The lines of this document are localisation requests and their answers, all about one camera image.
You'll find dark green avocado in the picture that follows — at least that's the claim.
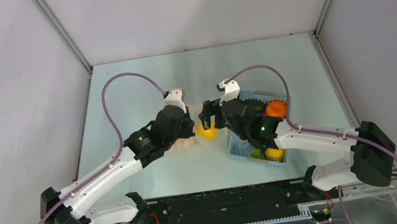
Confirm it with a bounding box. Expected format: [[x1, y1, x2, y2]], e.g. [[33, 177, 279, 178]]
[[244, 99, 267, 114]]

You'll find right circuit board with leds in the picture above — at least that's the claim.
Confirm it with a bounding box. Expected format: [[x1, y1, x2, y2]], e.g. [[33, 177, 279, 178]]
[[311, 208, 334, 224]]

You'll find green pepper stem piece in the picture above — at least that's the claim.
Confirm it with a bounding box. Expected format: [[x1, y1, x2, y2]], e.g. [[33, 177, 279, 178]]
[[250, 149, 265, 160]]

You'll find clear dotted zip top bag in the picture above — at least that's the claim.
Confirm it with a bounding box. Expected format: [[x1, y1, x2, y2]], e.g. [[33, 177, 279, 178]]
[[166, 102, 226, 156]]

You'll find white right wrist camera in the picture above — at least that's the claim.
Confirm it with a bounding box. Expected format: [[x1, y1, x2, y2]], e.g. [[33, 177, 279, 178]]
[[217, 79, 240, 106]]

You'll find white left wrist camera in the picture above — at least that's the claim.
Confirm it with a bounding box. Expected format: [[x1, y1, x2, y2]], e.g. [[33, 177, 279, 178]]
[[163, 88, 188, 113]]

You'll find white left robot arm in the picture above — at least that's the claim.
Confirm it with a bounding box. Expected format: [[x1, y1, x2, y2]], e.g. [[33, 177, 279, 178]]
[[41, 105, 194, 224]]

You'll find yellow lemon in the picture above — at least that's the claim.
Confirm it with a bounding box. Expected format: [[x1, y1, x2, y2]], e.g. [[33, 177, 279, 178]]
[[264, 148, 285, 162]]

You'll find orange yellow bell pepper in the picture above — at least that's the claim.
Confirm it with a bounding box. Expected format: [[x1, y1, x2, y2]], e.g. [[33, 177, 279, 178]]
[[173, 138, 187, 149]]

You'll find light blue plastic basket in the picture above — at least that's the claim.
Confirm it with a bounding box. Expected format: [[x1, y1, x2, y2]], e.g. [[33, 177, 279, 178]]
[[227, 89, 288, 168]]

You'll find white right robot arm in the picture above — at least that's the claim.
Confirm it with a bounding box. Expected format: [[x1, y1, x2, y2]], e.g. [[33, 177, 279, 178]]
[[198, 98, 396, 200]]

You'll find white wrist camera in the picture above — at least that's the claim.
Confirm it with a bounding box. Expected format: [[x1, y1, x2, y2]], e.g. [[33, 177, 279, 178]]
[[163, 88, 188, 113], [217, 79, 240, 106]]

